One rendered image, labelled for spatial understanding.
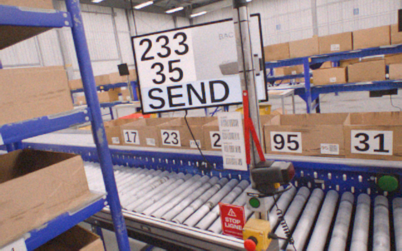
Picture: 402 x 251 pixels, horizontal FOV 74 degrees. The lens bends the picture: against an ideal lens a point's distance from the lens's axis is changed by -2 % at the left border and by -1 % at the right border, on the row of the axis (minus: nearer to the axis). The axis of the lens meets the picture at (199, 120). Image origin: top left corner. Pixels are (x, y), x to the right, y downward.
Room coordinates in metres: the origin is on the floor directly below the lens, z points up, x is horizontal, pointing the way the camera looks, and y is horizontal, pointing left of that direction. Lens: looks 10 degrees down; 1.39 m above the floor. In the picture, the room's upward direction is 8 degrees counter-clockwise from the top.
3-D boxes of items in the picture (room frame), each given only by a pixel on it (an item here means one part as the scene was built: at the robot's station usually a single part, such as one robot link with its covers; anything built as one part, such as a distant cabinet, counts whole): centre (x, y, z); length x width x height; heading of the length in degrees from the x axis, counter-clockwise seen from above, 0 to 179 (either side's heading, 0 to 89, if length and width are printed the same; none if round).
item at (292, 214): (1.05, -0.33, 0.72); 0.52 x 0.05 x 0.05; 145
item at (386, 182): (1.04, -0.76, 0.81); 0.07 x 0.01 x 0.07; 55
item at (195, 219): (1.27, -0.01, 0.73); 0.52 x 0.05 x 0.05; 145
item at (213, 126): (1.66, -0.25, 0.97); 0.39 x 0.29 x 0.17; 55
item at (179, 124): (1.88, 0.07, 0.97); 0.39 x 0.29 x 0.17; 55
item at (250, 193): (0.81, -0.14, 0.95); 0.07 x 0.03 x 0.07; 55
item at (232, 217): (0.85, -0.09, 0.85); 0.16 x 0.01 x 0.13; 55
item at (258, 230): (0.77, -0.16, 0.84); 0.15 x 0.09 x 0.07; 55
